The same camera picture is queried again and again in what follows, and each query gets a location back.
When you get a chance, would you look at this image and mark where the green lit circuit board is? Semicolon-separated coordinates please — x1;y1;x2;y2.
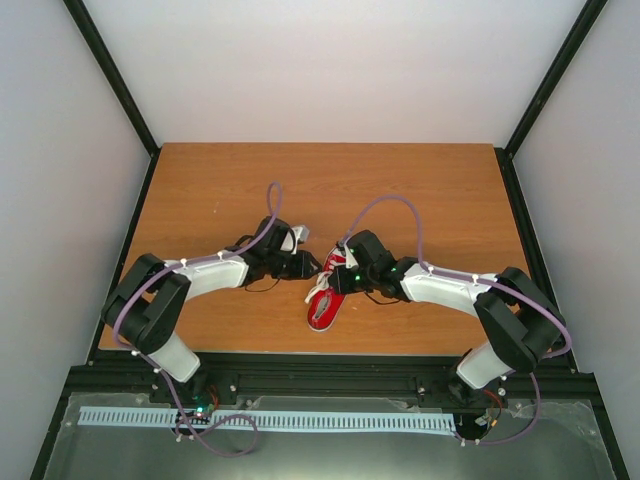
187;389;219;425

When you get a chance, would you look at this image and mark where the white shoelace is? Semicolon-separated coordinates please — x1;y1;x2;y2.
304;262;340;304

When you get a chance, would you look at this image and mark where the left black frame post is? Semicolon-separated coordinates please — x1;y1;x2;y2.
62;0;162;157

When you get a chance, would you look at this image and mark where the black frame post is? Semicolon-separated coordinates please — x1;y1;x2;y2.
62;0;162;157
503;0;609;157

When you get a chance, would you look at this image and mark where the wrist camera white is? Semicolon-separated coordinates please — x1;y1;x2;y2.
336;242;358;269
280;225;310;255

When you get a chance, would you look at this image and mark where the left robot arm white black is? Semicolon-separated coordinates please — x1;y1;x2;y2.
101;217;322;403

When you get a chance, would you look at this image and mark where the black aluminium rail base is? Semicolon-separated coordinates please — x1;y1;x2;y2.
64;349;601;431

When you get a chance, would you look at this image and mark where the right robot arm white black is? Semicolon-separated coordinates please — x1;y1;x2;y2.
328;230;569;390

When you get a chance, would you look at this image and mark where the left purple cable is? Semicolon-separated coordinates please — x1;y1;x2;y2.
112;180;283;401

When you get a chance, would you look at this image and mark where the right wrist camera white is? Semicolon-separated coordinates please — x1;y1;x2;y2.
336;242;358;269

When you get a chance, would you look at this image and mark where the light blue cable duct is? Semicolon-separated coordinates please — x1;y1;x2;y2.
77;406;456;436

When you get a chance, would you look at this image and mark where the red canvas sneaker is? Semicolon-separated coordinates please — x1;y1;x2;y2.
307;245;346;332

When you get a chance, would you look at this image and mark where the right black frame post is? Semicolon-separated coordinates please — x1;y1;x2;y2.
503;0;609;157

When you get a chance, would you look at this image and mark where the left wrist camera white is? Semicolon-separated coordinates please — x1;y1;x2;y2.
280;225;310;255

